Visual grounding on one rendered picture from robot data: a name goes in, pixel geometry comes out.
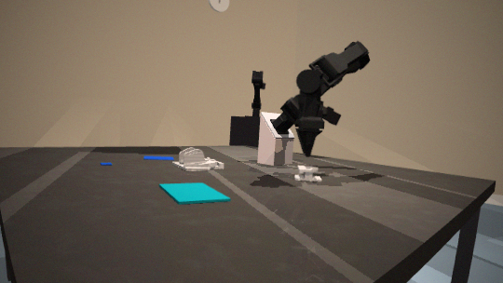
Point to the teal flat plate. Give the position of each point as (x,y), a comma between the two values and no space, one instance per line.
(192,193)

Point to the beige plate with two round holes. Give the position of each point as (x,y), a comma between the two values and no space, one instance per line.
(303,169)

